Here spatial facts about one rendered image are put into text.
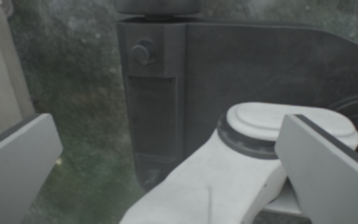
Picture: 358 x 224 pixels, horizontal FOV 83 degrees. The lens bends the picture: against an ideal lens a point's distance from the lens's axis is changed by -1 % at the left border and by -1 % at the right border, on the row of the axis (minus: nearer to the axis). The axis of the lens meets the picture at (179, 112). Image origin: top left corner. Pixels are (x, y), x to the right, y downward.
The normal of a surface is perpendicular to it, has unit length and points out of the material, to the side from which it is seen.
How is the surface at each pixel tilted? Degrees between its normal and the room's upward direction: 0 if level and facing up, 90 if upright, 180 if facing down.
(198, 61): 0
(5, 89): 0
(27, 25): 0
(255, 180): 90
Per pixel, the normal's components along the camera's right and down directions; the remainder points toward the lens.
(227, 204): 0.01, -0.87
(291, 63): -0.18, 0.48
